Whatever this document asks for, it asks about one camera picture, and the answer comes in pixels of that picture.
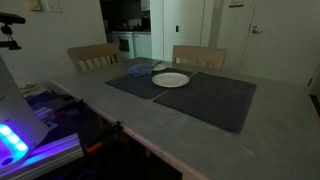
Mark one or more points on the blue towel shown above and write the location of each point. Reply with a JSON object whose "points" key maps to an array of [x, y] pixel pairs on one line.
{"points": [[140, 69]]}

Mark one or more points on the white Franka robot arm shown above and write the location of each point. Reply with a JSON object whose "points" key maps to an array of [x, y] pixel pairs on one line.
{"points": [[20, 113]]}

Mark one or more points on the large white plate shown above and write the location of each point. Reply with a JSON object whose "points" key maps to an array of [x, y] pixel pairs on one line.
{"points": [[170, 80]]}

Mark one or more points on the small white plate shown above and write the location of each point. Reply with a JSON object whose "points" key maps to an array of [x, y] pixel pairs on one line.
{"points": [[160, 67]]}

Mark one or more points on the metal spoon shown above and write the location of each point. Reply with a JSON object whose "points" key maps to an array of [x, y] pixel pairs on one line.
{"points": [[156, 64]]}

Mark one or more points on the dark placemat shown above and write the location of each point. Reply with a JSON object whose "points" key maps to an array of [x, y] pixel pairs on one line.
{"points": [[210, 100], [133, 83]]}

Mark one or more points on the white kitchen cabinet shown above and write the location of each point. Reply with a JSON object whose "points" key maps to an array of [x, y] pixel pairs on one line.
{"points": [[142, 45]]}

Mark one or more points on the wooden slat-back chair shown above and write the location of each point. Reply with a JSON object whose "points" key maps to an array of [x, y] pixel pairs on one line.
{"points": [[93, 51], [200, 54]]}

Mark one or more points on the white kitchen oven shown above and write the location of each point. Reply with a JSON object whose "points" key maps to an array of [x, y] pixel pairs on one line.
{"points": [[124, 43]]}

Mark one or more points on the white door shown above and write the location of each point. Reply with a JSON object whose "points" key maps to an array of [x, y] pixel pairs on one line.
{"points": [[283, 40]]}

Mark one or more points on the small dark wall switch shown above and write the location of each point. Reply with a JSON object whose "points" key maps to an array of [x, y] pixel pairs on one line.
{"points": [[177, 29]]}

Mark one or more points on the aluminium frame rail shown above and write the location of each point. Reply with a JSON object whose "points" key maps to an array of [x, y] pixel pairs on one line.
{"points": [[50, 153]]}

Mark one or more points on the white light switch plate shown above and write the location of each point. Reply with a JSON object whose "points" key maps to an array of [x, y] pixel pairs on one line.
{"points": [[53, 5]]}

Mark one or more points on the beige wall thermostat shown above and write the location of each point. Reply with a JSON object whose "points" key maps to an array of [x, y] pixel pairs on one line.
{"points": [[33, 4]]}

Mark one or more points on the black camera on mount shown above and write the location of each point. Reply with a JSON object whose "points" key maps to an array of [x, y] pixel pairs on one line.
{"points": [[8, 19]]}

